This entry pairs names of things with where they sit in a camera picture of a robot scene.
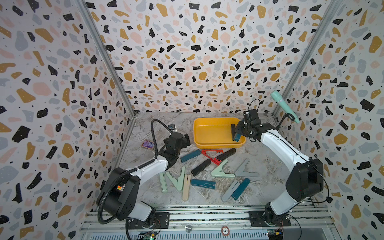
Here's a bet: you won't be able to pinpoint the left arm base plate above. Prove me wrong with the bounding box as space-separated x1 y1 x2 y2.
126 212 170 232

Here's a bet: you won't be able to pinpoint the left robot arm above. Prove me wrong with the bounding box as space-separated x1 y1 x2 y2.
97 119 191 228

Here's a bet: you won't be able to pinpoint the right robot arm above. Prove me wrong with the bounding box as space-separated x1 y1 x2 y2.
232 109 325 225

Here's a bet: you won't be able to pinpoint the mint open pruning pliers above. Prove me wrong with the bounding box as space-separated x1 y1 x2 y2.
211 159 236 178

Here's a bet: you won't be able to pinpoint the black pruning pliers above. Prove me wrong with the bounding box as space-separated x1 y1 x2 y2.
231 124 238 142
217 148 236 162
191 159 211 177

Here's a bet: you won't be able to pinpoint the teal pruning pliers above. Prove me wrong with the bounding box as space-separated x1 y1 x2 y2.
181 150 201 163
233 133 242 142
191 179 216 190
231 178 250 201

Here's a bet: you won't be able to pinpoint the aluminium frame rail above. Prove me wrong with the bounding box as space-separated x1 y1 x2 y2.
79 205 341 240

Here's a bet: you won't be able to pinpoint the beige pruning pliers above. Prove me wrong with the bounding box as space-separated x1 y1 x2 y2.
182 174 191 202

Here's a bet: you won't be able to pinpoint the colourful card box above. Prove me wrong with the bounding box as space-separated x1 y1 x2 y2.
141 140 155 151

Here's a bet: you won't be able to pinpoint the mint closed pruning pliers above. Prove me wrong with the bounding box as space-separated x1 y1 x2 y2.
159 173 168 193

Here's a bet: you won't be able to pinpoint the mint green microphone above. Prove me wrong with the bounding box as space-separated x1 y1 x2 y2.
271 91 300 124

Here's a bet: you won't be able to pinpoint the grey open pruning pliers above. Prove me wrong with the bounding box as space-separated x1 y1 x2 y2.
235 159 260 177

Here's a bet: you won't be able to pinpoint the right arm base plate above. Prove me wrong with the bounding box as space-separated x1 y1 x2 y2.
248 209 292 227

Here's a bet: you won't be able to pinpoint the red pruning pliers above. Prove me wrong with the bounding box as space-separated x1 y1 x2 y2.
201 149 224 166

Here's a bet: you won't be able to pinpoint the grey pruning pliers lower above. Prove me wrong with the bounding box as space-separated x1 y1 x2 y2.
222 180 240 202

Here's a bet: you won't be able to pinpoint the mint V pruning pliers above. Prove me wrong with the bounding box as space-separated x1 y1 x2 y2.
166 167 186 191

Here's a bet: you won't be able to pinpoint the yellow plastic storage box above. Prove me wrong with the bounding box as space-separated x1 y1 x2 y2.
193 117 246 149

